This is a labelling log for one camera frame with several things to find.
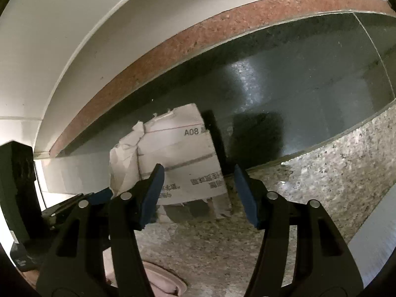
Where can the white cardboard box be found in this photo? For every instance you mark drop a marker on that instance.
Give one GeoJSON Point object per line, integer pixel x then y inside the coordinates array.
{"type": "Point", "coordinates": [179, 154]}

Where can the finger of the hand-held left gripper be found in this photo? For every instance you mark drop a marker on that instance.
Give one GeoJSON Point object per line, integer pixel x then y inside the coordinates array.
{"type": "Point", "coordinates": [103, 195]}

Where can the pink plastic item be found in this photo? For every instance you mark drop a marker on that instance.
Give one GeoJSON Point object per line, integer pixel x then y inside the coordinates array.
{"type": "Point", "coordinates": [167, 284]}

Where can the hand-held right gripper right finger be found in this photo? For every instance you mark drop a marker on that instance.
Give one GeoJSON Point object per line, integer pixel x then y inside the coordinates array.
{"type": "Point", "coordinates": [246, 195]}

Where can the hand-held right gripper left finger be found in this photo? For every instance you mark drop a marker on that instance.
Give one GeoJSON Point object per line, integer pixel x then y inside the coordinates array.
{"type": "Point", "coordinates": [153, 191]}

